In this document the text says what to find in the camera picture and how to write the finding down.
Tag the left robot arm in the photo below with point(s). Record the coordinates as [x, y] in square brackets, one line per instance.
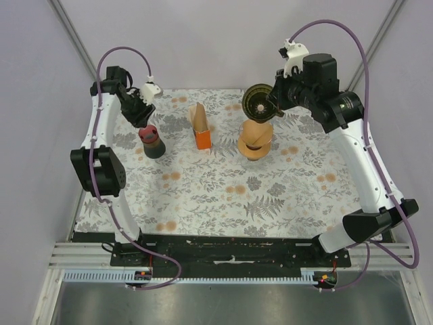
[101, 172]

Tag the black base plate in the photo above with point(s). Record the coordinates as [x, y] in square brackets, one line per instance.
[235, 257]

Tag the brown paper coffee filters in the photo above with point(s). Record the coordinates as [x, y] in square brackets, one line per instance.
[197, 117]

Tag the red capped dark bottle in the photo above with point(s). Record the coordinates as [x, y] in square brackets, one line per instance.
[153, 146]

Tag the floral tablecloth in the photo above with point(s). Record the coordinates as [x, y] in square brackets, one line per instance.
[301, 188]

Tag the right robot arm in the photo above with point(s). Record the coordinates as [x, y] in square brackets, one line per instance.
[310, 81]

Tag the aluminium frame rail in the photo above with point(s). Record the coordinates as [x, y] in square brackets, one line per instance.
[75, 39]

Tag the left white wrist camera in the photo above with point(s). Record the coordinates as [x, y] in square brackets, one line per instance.
[150, 91]

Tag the orange coffee filter box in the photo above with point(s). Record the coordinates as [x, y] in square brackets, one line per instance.
[203, 139]

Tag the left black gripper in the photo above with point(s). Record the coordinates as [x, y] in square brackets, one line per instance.
[139, 120]

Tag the green glass coffee dripper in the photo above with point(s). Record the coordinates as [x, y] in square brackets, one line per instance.
[256, 106]

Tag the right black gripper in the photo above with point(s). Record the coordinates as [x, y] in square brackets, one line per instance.
[278, 93]

